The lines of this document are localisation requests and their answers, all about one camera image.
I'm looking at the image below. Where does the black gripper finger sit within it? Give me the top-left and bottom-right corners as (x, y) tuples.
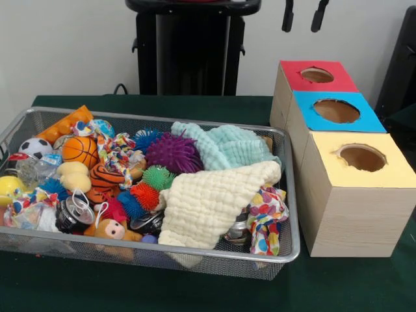
(311, 0), (330, 33)
(281, 0), (294, 33)

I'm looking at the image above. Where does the brown monkey plush toy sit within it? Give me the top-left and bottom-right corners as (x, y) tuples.
(83, 217), (144, 243)

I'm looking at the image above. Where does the wooden box with three holes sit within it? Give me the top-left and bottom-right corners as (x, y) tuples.
(268, 60), (416, 259)

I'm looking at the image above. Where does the silver mesh bin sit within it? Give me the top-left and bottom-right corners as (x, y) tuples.
(0, 105), (302, 282)

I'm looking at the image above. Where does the mint green cloth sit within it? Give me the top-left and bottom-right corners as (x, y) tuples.
(170, 121), (283, 173)

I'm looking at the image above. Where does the purple spiky ball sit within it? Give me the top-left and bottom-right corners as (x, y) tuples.
(144, 131), (205, 176)

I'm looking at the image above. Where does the polka dot cloth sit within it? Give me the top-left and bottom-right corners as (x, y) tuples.
(246, 183), (290, 257)

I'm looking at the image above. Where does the cream waffle cloth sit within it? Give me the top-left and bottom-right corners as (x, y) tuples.
(158, 161), (283, 250)

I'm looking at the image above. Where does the green spiky ball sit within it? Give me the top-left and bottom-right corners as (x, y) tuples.
(142, 164), (178, 192)

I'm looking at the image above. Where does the orange plastic block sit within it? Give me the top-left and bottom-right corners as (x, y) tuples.
(35, 104), (94, 146)

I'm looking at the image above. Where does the orange tiger plush toy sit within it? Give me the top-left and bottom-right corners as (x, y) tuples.
(86, 162), (127, 209)

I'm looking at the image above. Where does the orange toy basketball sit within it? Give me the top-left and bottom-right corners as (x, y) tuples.
(61, 135), (99, 170)

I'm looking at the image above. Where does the black and white soccer ball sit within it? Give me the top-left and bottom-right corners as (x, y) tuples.
(18, 137), (54, 160)

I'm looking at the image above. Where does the dark green table cloth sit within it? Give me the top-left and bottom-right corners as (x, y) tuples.
(0, 93), (416, 312)

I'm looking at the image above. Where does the yellow ball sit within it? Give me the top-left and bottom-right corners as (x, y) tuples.
(0, 175), (27, 207)

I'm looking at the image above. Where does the black frame stand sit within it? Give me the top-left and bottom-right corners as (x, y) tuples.
(373, 5), (416, 153)

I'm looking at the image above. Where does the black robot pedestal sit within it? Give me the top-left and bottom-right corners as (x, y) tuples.
(125, 0), (263, 97)

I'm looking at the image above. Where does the black cable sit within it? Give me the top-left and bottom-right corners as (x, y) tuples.
(112, 83), (135, 96)

